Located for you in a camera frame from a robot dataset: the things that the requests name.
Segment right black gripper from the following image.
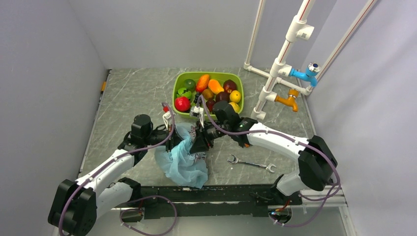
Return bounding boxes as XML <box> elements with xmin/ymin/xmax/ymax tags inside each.
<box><xmin>190</xmin><ymin>119</ymin><xmax>230</xmax><ymax>153</ymax></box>

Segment brown fake kiwi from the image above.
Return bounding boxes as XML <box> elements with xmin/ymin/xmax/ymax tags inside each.
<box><xmin>202</xmin><ymin>88</ymin><xmax>215</xmax><ymax>101</ymax></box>

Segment orange faucet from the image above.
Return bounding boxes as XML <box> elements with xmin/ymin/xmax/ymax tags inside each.
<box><xmin>274</xmin><ymin>88</ymin><xmax>299</xmax><ymax>112</ymax></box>

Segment orange fake mango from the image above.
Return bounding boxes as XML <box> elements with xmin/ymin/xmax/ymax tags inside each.
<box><xmin>208</xmin><ymin>79</ymin><xmax>224</xmax><ymax>95</ymax></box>

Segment dark maroon fake fruit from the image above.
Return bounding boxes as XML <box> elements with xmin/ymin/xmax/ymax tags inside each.
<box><xmin>215</xmin><ymin>91</ymin><xmax>230</xmax><ymax>103</ymax></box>

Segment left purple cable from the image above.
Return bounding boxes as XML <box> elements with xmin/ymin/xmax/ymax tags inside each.
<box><xmin>58</xmin><ymin>102</ymin><xmax>178</xmax><ymax>236</ymax></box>

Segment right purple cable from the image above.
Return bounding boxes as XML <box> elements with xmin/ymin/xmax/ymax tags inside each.
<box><xmin>197</xmin><ymin>95</ymin><xmax>342</xmax><ymax>229</ymax></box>

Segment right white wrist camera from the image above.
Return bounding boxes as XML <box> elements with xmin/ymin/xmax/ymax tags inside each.
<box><xmin>189</xmin><ymin>106</ymin><xmax>205</xmax><ymax>128</ymax></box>

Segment dark purple fake plum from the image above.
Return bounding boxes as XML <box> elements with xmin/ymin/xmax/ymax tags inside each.
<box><xmin>206</xmin><ymin>100</ymin><xmax>216</xmax><ymax>113</ymax></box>

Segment green plastic fruit basket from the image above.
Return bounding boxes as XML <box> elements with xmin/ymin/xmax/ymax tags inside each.
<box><xmin>173</xmin><ymin>72</ymin><xmax>244</xmax><ymax>118</ymax></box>

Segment blue plastic bag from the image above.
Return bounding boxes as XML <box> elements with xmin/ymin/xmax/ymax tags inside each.
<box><xmin>154</xmin><ymin>122</ymin><xmax>209</xmax><ymax>188</ymax></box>

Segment white PVC pipe frame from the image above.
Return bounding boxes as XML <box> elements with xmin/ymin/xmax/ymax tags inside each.
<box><xmin>243</xmin><ymin>0</ymin><xmax>377</xmax><ymax>120</ymax></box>

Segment black fake grapes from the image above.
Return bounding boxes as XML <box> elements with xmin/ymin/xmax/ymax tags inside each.
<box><xmin>193</xmin><ymin>92</ymin><xmax>201</xmax><ymax>104</ymax></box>

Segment yellow fake fruit front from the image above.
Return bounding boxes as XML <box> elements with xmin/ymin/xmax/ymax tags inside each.
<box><xmin>229</xmin><ymin>102</ymin><xmax>240</xmax><ymax>113</ymax></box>

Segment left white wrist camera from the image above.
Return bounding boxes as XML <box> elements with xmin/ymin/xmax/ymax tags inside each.
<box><xmin>161</xmin><ymin>102</ymin><xmax>174</xmax><ymax>130</ymax></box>

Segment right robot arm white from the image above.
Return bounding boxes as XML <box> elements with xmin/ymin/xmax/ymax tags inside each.
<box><xmin>190</xmin><ymin>102</ymin><xmax>337</xmax><ymax>204</ymax></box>

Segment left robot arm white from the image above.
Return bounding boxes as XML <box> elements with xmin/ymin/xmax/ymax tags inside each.
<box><xmin>47</xmin><ymin>112</ymin><xmax>181</xmax><ymax>236</ymax></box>

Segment blue faucet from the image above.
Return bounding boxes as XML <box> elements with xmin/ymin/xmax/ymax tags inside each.
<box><xmin>289</xmin><ymin>62</ymin><xmax>321</xmax><ymax>87</ymax></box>

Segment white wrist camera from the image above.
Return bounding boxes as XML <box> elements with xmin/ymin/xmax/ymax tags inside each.
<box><xmin>161</xmin><ymin>102</ymin><xmax>174</xmax><ymax>130</ymax></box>
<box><xmin>189</xmin><ymin>106</ymin><xmax>205</xmax><ymax>128</ymax></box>

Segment purple cable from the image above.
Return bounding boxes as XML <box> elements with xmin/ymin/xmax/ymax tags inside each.
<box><xmin>58</xmin><ymin>102</ymin><xmax>178</xmax><ymax>236</ymax></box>
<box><xmin>197</xmin><ymin>95</ymin><xmax>342</xmax><ymax>229</ymax></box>

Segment dark green round fruit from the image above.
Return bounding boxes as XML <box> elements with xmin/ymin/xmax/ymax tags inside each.
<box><xmin>183</xmin><ymin>79</ymin><xmax>196</xmax><ymax>92</ymax></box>

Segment dark red fake apple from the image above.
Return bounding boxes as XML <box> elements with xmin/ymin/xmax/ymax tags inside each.
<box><xmin>223</xmin><ymin>80</ymin><xmax>237</xmax><ymax>93</ymax></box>

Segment silver open-end wrench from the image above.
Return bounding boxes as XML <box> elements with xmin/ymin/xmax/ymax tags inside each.
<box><xmin>227</xmin><ymin>154</ymin><xmax>277</xmax><ymax>173</ymax></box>

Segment yellow fake lemon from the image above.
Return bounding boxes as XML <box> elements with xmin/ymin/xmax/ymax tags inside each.
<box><xmin>229</xmin><ymin>90</ymin><xmax>241</xmax><ymax>103</ymax></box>

